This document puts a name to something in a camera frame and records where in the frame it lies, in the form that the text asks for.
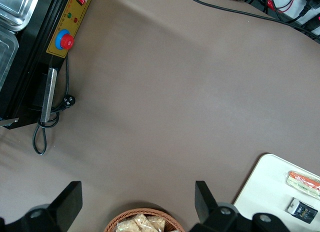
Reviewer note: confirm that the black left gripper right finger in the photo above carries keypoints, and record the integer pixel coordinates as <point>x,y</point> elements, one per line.
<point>207,212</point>

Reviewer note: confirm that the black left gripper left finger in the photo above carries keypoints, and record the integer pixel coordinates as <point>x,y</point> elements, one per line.
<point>62,207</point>

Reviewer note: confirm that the beige rectangular tray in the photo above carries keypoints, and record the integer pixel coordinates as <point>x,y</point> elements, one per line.
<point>265,187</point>

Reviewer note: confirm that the black gum box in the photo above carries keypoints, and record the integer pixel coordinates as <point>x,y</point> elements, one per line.
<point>303,210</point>

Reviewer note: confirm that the stainless steel food tray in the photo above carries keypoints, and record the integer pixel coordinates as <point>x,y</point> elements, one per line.
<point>6,57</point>
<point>17,7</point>

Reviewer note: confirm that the clear bag of crackers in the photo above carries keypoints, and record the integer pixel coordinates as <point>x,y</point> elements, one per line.
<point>143,223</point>
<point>125,226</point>
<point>158,222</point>

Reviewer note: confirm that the round brown wicker basket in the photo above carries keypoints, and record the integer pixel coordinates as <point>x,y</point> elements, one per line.
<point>115,223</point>

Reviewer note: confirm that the wrapped sandwich with orange filling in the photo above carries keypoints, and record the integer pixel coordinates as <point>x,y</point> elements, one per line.
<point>303,183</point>

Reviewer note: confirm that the black sealer machine yellow panel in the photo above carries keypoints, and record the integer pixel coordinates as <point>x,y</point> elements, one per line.
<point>32,54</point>

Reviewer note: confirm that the red emergency stop button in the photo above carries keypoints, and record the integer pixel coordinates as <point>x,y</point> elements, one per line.
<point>66,41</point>

